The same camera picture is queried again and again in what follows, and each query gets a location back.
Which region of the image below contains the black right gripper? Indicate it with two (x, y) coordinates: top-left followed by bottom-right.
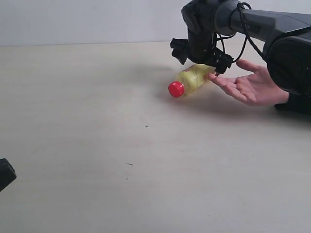
(170, 31), (233, 75)

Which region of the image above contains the yellow bottle with red cap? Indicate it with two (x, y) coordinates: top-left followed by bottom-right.
(168, 64), (215, 98)

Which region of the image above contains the grey right Piper robot arm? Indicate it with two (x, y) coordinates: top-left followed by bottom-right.
(170, 0), (311, 96)

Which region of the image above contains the bare open human hand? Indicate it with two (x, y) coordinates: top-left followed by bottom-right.
(207, 59), (289, 107)

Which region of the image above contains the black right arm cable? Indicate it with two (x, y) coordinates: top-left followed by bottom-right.
(213, 2), (268, 64)

